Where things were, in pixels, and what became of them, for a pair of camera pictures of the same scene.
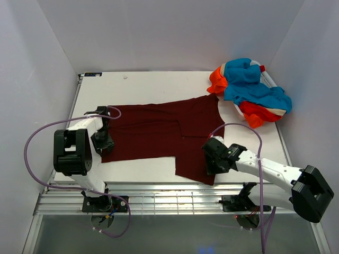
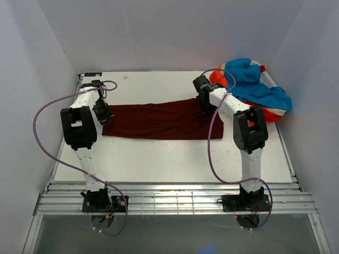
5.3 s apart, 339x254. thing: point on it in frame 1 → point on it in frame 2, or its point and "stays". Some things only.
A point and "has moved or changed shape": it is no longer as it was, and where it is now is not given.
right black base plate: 241,202 stays
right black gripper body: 223,170 → 206,108
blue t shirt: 244,84 stays
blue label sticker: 92,74 stays
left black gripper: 98,145 → 108,116
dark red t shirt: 178,129 has moved or changed shape
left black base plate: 104,203 stays
